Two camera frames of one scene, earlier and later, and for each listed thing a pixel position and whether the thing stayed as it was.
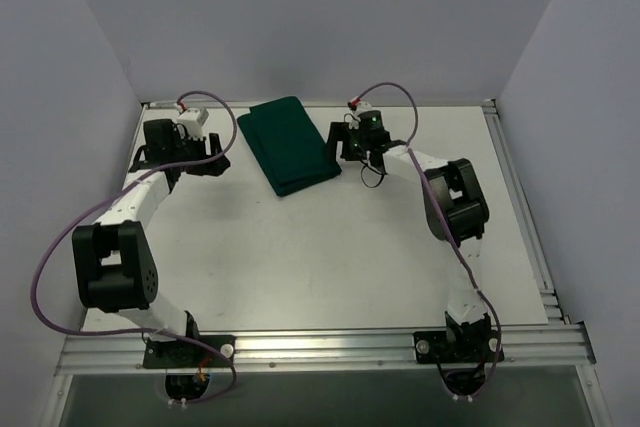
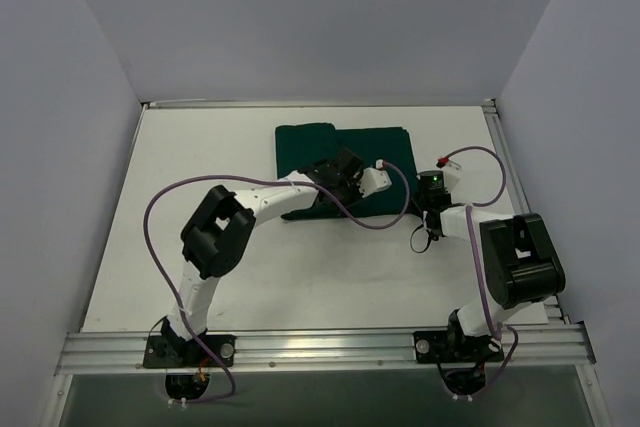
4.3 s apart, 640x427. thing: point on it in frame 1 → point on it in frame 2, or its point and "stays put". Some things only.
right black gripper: [345, 142] → [420, 207]
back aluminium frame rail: [245, 104] stays put
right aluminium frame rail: [553, 312] stays put
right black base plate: [445, 347] stays put
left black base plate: [182, 354] stays put
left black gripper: [176, 158] → [335, 195]
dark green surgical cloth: [286, 146] → [388, 148]
